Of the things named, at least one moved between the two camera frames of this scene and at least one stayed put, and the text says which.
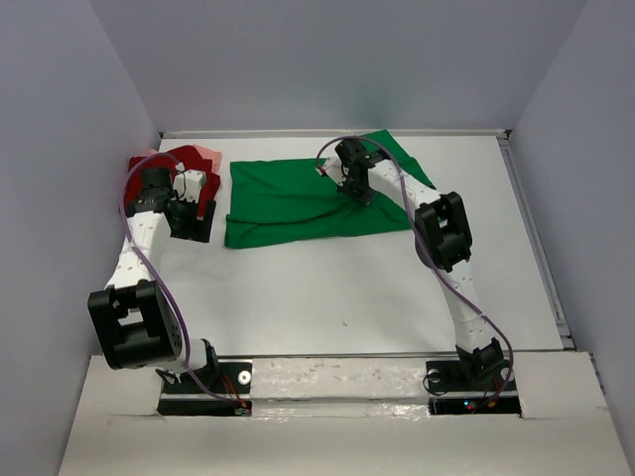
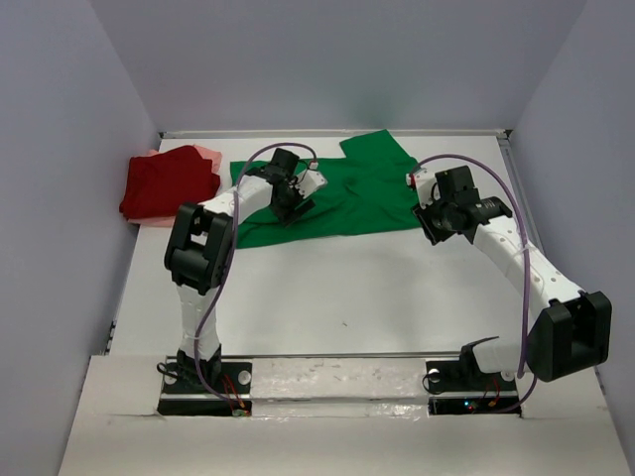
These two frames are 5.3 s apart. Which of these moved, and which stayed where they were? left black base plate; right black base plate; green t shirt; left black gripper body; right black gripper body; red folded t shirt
Moved: right black gripper body; left black gripper body
Stayed: left black base plate; green t shirt; right black base plate; red folded t shirt
